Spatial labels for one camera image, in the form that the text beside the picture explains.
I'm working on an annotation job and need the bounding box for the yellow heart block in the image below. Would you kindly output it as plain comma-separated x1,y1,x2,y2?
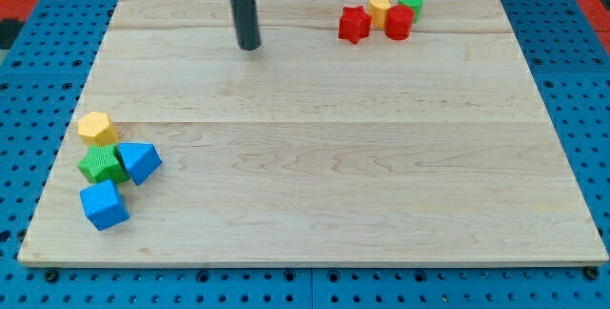
368,0,392,29

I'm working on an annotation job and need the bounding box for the red star block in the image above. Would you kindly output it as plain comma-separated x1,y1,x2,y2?
338,6,372,44

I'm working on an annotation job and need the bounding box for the wooden board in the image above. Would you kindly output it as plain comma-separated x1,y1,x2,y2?
18,0,608,268

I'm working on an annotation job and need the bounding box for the red cylinder block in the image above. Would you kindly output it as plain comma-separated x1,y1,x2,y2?
385,5,416,40

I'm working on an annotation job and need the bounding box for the blue triangle block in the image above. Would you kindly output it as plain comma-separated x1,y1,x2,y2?
118,142,162,185

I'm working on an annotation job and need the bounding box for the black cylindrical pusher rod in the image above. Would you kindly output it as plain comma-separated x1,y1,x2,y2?
231,0,261,51

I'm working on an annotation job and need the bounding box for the green cylinder block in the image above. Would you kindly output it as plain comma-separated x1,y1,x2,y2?
397,0,424,23

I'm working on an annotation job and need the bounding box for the green star block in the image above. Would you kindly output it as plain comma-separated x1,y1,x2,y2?
77,144,130,184

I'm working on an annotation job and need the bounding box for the yellow hexagon block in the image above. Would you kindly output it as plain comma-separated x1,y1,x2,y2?
77,112,119,146

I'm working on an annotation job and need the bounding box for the blue cube block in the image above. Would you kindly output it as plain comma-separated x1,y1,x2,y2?
80,180,130,231

